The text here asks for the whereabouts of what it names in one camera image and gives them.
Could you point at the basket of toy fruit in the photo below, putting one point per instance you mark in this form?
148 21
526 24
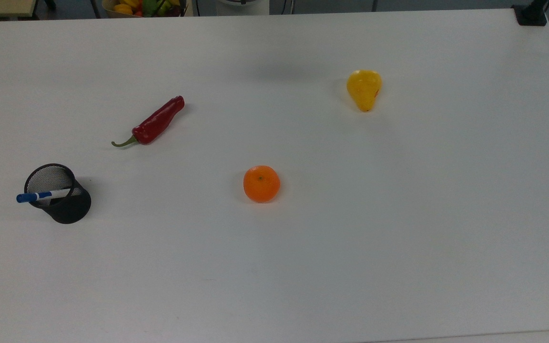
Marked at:
136 6

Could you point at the orange mandarin fruit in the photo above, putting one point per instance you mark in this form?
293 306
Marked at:
261 184

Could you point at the red chili pepper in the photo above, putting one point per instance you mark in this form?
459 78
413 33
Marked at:
156 121

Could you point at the yellow pear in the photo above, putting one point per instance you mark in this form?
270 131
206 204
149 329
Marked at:
364 89

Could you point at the blue white marker pen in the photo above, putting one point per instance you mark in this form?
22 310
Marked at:
27 197

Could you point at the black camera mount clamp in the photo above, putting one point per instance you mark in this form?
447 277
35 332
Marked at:
531 17

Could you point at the black mesh pen cup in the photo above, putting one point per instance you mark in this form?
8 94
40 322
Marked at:
72 212

